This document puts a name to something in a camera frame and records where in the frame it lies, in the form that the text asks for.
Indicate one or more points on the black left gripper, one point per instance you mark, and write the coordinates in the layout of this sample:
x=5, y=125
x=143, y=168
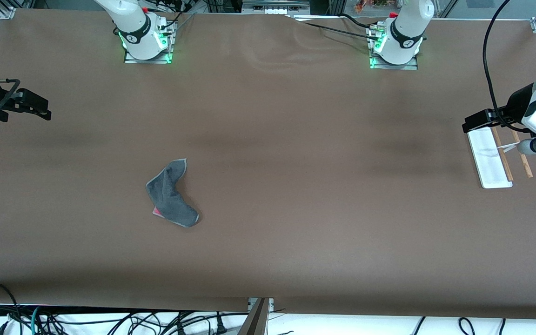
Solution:
x=517, y=103

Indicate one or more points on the grey towel with pink underside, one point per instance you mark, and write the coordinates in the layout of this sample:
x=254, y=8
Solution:
x=170, y=195

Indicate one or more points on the white towel rack base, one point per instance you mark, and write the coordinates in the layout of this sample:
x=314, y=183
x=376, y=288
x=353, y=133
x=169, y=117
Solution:
x=489, y=158

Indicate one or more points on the small white plastic tie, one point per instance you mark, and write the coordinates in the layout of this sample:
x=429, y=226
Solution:
x=510, y=147

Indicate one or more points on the orange red decoration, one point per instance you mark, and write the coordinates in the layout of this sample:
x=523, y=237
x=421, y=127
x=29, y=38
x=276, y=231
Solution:
x=370, y=4

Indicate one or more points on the brown table cover sheet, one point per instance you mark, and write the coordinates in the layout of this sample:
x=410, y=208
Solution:
x=268, y=209

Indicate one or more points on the white power strip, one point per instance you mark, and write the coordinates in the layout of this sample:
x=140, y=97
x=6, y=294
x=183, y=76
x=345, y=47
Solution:
x=275, y=9

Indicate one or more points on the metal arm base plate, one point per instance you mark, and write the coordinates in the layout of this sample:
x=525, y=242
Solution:
x=130, y=59
x=410, y=66

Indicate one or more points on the grey metal post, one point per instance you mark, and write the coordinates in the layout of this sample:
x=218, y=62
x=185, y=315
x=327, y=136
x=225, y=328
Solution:
x=256, y=321

